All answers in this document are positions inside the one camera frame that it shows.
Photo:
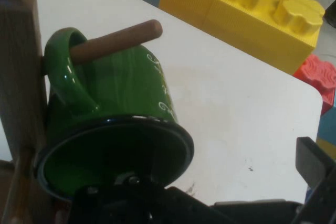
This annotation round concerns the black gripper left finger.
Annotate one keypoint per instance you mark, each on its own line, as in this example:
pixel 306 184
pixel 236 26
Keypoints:
pixel 136 203

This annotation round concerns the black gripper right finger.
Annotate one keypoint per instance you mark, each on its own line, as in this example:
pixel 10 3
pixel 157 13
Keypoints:
pixel 320 176

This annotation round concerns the green enamel mug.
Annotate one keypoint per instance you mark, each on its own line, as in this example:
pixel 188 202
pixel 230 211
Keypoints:
pixel 118 90

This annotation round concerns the opaque blue toy block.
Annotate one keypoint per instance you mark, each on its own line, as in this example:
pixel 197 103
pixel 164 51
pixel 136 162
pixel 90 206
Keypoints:
pixel 328 124

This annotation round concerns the small red toy block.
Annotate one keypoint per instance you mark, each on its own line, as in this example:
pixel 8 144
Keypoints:
pixel 317 77

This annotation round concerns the yellow giant toy block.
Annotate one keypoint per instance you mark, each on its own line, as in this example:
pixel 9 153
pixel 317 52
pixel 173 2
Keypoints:
pixel 249 24

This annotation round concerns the brown wooden mug tree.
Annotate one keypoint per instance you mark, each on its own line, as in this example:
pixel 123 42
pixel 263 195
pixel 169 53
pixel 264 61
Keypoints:
pixel 18 77

